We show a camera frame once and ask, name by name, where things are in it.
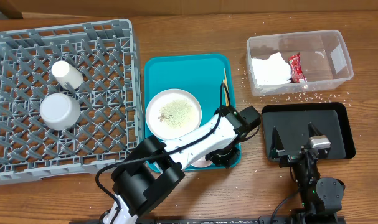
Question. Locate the grey dish rack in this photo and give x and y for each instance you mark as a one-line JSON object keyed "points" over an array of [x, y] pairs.
{"points": [[111, 122]]}

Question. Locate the large white plate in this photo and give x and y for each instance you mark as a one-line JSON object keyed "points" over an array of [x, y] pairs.
{"points": [[173, 113]]}

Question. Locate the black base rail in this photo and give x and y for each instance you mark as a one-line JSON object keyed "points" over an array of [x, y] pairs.
{"points": [[259, 220]]}

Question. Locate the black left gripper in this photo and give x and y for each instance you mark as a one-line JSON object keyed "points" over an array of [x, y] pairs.
{"points": [[227, 158]]}

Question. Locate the grey bowl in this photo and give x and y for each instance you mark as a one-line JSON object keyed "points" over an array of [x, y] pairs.
{"points": [[59, 111]]}

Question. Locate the wooden chopstick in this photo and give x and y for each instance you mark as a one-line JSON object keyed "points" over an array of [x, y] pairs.
{"points": [[226, 97], [225, 77]]}

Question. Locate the teal serving tray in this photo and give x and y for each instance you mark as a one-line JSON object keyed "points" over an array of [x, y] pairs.
{"points": [[201, 75]]}

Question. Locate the black plastic tray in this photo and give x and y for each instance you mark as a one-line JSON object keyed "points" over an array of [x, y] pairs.
{"points": [[291, 121]]}

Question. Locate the white cup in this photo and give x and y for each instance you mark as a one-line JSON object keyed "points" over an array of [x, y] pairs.
{"points": [[65, 74]]}

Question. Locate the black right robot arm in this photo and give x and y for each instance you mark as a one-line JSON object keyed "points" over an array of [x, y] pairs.
{"points": [[320, 196]]}

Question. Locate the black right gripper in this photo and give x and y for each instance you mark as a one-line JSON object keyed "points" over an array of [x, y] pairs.
{"points": [[289, 159]]}

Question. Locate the white napkin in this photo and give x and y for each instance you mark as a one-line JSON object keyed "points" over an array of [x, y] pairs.
{"points": [[271, 71]]}

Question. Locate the red snack wrapper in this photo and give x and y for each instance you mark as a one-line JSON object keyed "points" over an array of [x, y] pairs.
{"points": [[297, 74]]}

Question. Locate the clear plastic bin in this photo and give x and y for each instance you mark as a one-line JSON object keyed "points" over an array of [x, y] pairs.
{"points": [[324, 59]]}

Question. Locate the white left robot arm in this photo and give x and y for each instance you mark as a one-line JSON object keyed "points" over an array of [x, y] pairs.
{"points": [[154, 168]]}

